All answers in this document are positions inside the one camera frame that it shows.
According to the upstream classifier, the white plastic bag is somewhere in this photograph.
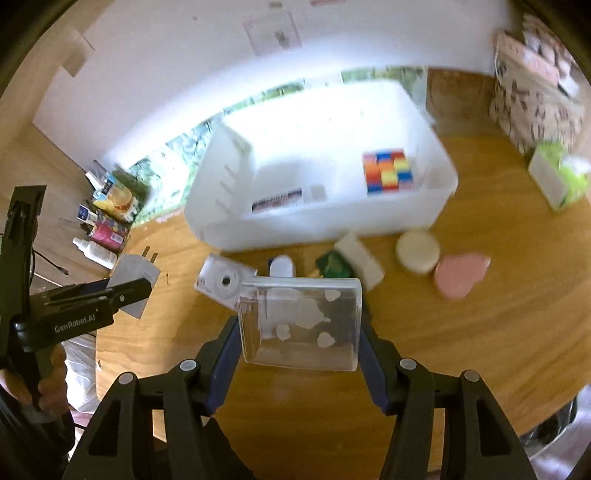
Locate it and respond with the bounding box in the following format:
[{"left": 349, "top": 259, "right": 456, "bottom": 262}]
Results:
[{"left": 65, "top": 335, "right": 100, "bottom": 411}]

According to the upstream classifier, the person's left forearm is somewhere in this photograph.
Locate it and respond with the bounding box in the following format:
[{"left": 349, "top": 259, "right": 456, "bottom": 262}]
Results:
[{"left": 0, "top": 392, "right": 77, "bottom": 480}]

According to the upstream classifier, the white spray bottle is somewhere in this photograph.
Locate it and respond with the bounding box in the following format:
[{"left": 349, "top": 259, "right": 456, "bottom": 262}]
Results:
[{"left": 73, "top": 236, "right": 118, "bottom": 269}]

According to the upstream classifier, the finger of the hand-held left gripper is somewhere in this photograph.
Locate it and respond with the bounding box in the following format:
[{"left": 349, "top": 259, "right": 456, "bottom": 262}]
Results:
[{"left": 95, "top": 278, "right": 153, "bottom": 315}]

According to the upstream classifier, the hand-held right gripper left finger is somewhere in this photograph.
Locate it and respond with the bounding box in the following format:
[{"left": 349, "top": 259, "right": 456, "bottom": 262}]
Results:
[{"left": 62, "top": 316, "right": 245, "bottom": 480}]

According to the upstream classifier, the black cable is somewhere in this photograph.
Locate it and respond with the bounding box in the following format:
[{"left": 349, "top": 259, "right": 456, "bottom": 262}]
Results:
[{"left": 33, "top": 251, "right": 70, "bottom": 278}]

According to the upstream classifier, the multicoloured puzzle cube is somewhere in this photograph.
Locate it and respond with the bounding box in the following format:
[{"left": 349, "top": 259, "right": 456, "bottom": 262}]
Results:
[{"left": 361, "top": 148, "right": 413, "bottom": 197}]

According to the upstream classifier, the wall poster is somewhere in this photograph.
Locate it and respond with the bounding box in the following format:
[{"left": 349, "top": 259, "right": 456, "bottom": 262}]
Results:
[{"left": 242, "top": 9, "right": 303, "bottom": 56}]

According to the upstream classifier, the patterned paper bag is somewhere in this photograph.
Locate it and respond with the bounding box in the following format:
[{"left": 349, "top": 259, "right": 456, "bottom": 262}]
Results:
[{"left": 489, "top": 16, "right": 585, "bottom": 155}]

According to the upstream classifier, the round cream jar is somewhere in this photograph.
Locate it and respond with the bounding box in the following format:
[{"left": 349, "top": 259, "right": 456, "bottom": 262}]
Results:
[{"left": 396, "top": 229, "right": 440, "bottom": 274}]

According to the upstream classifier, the pink printed box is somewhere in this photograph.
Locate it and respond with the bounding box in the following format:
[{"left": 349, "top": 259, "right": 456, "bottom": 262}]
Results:
[{"left": 90, "top": 219, "right": 130, "bottom": 245}]

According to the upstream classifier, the white power adapter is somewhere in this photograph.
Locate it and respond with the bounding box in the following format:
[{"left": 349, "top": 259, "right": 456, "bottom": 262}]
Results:
[{"left": 107, "top": 247, "right": 160, "bottom": 319}]

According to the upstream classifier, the clear plastic box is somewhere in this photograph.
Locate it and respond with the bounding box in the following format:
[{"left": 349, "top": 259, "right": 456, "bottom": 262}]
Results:
[{"left": 236, "top": 277, "right": 362, "bottom": 372}]

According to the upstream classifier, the beige paper sheet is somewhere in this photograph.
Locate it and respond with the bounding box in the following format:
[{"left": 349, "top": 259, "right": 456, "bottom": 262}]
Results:
[{"left": 62, "top": 32, "right": 95, "bottom": 77}]

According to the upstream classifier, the pink heart-shaped box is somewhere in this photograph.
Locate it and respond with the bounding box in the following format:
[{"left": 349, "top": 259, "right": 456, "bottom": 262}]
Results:
[{"left": 433, "top": 253, "right": 491, "bottom": 300}]

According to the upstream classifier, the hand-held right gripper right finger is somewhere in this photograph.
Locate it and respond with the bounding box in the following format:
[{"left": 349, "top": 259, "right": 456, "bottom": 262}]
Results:
[{"left": 360, "top": 304, "right": 537, "bottom": 480}]

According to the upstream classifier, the white plastic storage bin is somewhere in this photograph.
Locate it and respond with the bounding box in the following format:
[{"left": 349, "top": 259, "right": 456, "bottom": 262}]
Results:
[{"left": 184, "top": 82, "right": 459, "bottom": 253}]

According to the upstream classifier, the white instant camera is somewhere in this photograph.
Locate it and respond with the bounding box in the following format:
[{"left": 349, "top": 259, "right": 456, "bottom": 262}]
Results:
[{"left": 194, "top": 254, "right": 258, "bottom": 305}]

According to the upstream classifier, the green tissue pack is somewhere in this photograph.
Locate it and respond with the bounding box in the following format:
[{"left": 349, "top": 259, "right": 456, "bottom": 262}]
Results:
[{"left": 527, "top": 141, "right": 591, "bottom": 212}]

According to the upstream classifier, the white rectangular box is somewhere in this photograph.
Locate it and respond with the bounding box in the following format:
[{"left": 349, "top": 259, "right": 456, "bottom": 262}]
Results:
[{"left": 333, "top": 232, "right": 385, "bottom": 291}]

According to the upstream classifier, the green bottle with gold cap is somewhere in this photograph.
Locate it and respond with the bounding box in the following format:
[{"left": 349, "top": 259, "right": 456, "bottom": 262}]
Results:
[{"left": 315, "top": 251, "right": 354, "bottom": 279}]

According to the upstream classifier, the small white bottle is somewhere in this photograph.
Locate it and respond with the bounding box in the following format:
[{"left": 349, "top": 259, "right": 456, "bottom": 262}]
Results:
[{"left": 269, "top": 256, "right": 295, "bottom": 278}]

